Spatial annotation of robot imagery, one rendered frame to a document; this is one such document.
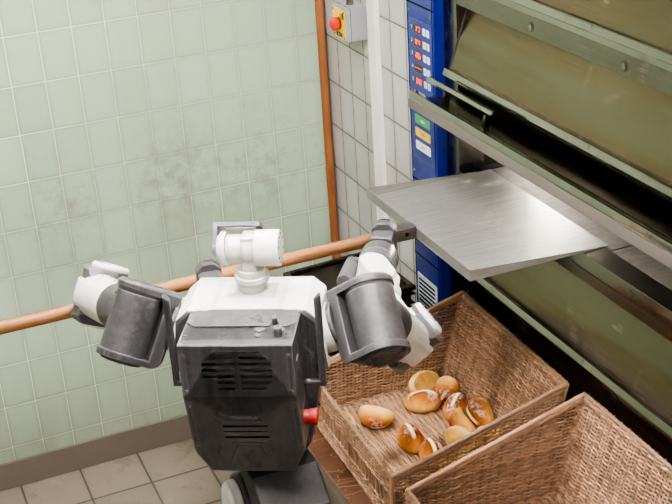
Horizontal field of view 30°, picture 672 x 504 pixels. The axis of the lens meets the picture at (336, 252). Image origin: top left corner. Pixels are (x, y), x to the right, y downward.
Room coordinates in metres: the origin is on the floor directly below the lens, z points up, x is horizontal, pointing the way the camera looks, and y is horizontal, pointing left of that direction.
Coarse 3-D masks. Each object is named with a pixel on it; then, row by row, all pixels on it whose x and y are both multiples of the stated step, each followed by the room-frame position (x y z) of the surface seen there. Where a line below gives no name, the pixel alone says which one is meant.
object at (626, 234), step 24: (432, 120) 2.91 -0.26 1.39; (480, 120) 2.87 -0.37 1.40; (504, 120) 2.89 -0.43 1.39; (480, 144) 2.69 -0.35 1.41; (528, 144) 2.69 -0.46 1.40; (552, 144) 2.71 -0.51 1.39; (552, 168) 2.52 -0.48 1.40; (576, 168) 2.53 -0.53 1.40; (600, 168) 2.55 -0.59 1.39; (552, 192) 2.41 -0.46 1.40; (600, 192) 2.38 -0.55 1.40; (624, 192) 2.39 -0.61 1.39; (648, 192) 2.40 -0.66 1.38; (600, 216) 2.25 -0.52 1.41; (648, 216) 2.25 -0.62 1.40
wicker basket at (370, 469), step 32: (448, 320) 3.02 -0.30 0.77; (480, 320) 2.93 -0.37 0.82; (448, 352) 3.02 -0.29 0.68; (480, 352) 2.88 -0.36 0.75; (512, 352) 2.76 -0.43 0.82; (352, 384) 2.92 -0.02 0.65; (480, 384) 2.84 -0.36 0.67; (512, 384) 2.72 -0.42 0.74; (544, 384) 2.61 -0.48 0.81; (320, 416) 2.81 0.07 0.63; (416, 416) 2.84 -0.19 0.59; (512, 416) 2.48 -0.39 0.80; (352, 448) 2.60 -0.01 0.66; (384, 448) 2.70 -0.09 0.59; (448, 448) 2.42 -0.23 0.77; (384, 480) 2.41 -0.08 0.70; (416, 480) 2.39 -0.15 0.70; (512, 480) 2.53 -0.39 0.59
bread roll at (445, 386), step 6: (444, 378) 2.89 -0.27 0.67; (450, 378) 2.88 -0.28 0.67; (438, 384) 2.89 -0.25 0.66; (444, 384) 2.87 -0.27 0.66; (450, 384) 2.87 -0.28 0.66; (456, 384) 2.87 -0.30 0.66; (438, 390) 2.88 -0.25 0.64; (444, 390) 2.86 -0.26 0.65; (450, 390) 2.86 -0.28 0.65; (456, 390) 2.87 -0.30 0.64; (444, 396) 2.87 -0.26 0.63
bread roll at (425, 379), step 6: (420, 372) 2.96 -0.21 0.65; (426, 372) 2.96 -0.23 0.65; (432, 372) 2.97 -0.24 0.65; (414, 378) 2.94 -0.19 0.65; (420, 378) 2.94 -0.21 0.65; (426, 378) 2.95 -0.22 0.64; (432, 378) 2.95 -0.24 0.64; (438, 378) 2.96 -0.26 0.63; (408, 384) 2.94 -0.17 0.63; (414, 384) 2.92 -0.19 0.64; (420, 384) 2.93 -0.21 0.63; (426, 384) 2.93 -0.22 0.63; (432, 384) 2.94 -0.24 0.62; (414, 390) 2.91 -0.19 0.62; (432, 390) 2.93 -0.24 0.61
